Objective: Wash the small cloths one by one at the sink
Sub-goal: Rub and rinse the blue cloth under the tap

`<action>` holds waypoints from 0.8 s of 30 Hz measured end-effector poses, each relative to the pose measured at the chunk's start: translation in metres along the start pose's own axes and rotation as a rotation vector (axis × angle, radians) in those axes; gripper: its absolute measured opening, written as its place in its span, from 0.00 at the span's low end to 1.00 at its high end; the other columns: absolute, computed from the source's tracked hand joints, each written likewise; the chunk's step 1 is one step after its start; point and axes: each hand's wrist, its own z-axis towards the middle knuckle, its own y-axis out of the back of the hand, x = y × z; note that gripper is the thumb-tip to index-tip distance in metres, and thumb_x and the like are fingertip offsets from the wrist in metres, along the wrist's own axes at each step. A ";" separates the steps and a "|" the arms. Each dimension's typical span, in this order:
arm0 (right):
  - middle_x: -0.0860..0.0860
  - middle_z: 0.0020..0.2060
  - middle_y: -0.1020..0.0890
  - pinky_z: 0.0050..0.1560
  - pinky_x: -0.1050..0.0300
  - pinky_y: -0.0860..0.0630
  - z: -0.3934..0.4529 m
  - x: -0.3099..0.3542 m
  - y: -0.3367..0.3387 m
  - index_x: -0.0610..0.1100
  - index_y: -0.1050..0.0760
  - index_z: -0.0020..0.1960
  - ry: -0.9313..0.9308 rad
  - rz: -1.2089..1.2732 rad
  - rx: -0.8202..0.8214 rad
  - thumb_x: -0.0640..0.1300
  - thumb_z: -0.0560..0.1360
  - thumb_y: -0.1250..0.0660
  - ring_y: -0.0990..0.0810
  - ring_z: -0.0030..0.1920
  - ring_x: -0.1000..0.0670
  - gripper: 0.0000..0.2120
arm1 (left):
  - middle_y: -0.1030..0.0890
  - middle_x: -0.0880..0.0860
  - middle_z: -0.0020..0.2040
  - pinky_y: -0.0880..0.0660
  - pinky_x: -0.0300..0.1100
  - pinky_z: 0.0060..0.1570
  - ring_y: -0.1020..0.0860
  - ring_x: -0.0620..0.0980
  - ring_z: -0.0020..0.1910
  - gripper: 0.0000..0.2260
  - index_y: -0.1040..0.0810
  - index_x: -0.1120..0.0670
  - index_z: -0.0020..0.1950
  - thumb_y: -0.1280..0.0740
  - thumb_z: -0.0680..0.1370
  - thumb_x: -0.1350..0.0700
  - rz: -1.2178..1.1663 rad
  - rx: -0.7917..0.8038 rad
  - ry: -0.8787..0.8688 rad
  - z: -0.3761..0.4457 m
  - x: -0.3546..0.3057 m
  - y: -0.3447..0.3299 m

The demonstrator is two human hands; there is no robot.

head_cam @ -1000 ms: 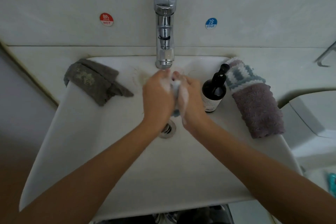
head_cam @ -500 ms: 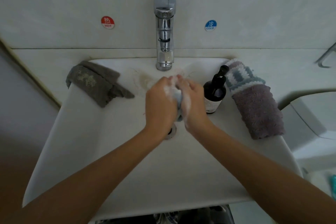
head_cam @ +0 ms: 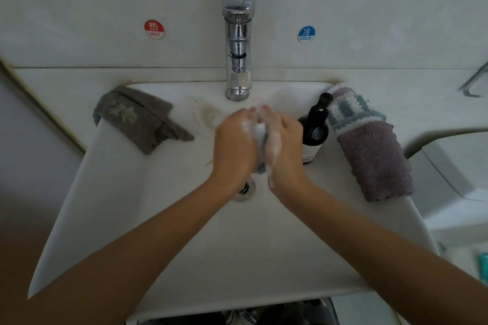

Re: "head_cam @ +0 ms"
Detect metal sink drain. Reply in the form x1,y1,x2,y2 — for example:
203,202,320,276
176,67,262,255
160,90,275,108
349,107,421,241
232,178,258,202

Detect gray patterned trousers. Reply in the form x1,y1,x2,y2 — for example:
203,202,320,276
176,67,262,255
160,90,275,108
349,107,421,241
137,298,342,325

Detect person's left hand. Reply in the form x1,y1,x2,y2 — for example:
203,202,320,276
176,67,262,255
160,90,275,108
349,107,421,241
209,107,262,196

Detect white toilet tank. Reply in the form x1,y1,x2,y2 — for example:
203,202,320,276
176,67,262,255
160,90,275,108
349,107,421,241
408,132,488,249

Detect brown cloth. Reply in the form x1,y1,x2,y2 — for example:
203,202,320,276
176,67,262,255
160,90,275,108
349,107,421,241
337,120,416,202

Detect white toilet lid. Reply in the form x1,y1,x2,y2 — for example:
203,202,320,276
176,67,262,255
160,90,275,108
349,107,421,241
450,243,488,291

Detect person's right forearm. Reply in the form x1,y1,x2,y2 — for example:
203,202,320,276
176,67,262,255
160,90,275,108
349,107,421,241
278,175,488,325

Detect person's right hand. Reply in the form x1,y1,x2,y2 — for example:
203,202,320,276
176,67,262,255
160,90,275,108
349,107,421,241
259,105,312,202

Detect blue round sticker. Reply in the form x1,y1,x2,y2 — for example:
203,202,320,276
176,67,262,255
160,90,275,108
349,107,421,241
296,24,316,43

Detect metal wall shelf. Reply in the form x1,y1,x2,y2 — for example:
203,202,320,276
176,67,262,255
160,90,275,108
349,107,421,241
460,62,488,99

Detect chrome faucet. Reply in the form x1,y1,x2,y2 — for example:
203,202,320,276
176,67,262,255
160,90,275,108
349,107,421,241
221,0,256,102

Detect white ceramic sink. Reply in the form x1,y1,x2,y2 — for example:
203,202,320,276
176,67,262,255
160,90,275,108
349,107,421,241
26,81,439,320

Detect black pump soap bottle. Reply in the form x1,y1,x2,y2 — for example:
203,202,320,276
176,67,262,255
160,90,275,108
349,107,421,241
299,92,334,166

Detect blue stained cloth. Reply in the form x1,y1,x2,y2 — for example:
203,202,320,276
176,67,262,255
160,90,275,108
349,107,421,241
248,119,274,176

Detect pink white striped cloth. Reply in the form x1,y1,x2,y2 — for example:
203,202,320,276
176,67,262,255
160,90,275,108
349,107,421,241
328,85,357,99

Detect teal tube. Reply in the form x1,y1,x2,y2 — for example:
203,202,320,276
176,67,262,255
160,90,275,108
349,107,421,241
477,252,488,285

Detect person's left forearm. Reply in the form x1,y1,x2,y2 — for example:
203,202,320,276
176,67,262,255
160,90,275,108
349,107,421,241
0,176,245,325

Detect red round sticker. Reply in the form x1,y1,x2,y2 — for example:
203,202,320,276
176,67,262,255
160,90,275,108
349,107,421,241
144,19,166,40

